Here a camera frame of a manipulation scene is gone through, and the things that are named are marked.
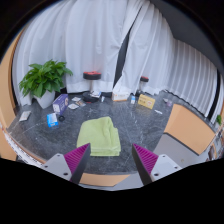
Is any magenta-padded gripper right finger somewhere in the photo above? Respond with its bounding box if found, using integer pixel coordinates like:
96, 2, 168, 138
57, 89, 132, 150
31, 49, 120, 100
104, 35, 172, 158
130, 143, 181, 187

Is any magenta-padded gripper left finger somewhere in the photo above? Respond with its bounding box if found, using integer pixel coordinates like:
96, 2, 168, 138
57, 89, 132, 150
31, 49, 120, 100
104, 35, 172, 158
40, 143, 93, 186

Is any light green towel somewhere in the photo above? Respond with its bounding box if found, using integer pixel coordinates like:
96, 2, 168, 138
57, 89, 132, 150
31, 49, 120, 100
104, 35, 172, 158
76, 115, 122, 158

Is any white flat packet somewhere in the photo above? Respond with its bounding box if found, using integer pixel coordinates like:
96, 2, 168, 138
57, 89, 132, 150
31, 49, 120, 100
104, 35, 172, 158
18, 110, 32, 122

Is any purple cardboard box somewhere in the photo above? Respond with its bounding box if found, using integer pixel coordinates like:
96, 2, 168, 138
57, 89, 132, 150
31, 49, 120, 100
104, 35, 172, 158
52, 93, 70, 116

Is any yellow printed box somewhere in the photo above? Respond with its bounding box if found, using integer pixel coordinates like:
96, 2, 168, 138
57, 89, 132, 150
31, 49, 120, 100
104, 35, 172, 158
137, 93, 157, 110

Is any white paper stack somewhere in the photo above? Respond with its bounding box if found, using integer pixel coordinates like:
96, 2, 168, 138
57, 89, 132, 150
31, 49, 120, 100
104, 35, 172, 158
89, 90, 102, 99

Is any white and orange box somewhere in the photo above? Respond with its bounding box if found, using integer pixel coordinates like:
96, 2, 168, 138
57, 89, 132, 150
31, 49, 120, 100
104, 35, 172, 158
111, 90, 131, 102

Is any green potted plant white pot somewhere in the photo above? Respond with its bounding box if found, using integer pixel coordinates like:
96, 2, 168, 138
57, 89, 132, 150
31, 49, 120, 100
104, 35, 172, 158
18, 59, 74, 110

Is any white pleated sheer curtain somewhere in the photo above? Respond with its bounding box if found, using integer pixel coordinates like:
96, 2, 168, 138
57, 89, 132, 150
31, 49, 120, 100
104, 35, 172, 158
166, 38, 224, 124

